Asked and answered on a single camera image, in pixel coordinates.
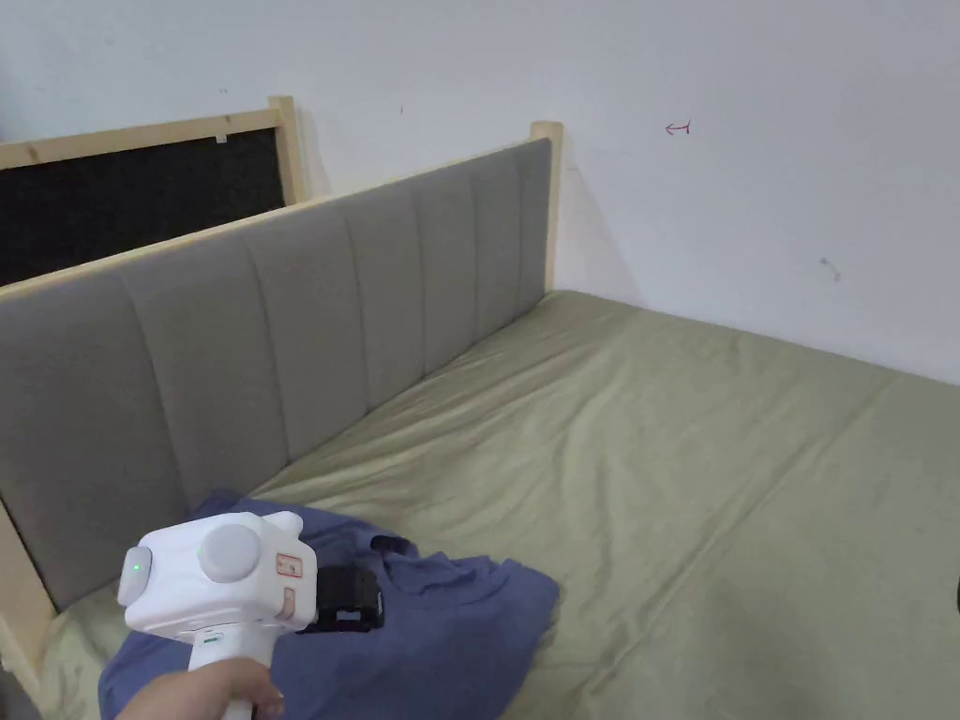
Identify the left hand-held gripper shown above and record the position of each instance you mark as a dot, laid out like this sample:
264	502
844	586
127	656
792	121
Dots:
225	585

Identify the dark blue shirt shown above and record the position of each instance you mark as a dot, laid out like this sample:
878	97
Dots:
420	622

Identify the person's left hand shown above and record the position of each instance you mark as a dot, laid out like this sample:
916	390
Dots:
196	694

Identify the grey padded headboard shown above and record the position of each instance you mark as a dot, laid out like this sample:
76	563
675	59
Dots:
262	337

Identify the bed with pale green sheet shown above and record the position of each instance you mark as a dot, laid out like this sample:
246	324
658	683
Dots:
675	487

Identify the wooden frame with black panel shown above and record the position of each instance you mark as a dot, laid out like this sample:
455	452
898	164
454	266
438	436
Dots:
135	195

